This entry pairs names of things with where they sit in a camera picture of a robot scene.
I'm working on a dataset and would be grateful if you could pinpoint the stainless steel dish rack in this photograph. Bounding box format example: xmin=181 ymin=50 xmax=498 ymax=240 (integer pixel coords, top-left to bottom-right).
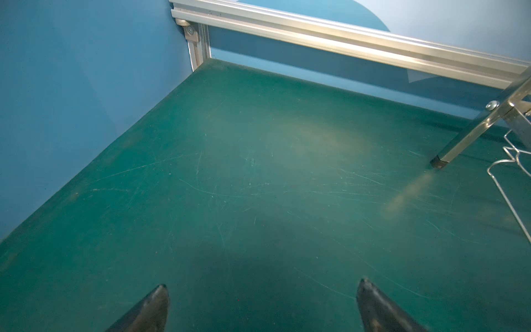
xmin=430 ymin=67 xmax=530 ymax=241

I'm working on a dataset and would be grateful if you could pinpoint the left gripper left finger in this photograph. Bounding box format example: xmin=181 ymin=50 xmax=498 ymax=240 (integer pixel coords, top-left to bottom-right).
xmin=106 ymin=284 xmax=170 ymax=332

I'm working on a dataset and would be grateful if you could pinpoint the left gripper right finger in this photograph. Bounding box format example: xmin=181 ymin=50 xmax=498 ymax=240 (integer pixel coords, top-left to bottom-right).
xmin=356 ymin=278 xmax=427 ymax=332

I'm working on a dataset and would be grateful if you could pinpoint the rear aluminium frame bar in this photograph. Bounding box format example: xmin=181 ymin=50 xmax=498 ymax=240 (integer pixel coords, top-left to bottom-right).
xmin=171 ymin=0 xmax=530 ymax=89

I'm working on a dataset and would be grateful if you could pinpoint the left aluminium frame post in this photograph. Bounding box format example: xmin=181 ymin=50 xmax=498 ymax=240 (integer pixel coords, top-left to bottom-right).
xmin=175 ymin=19 xmax=212 ymax=71

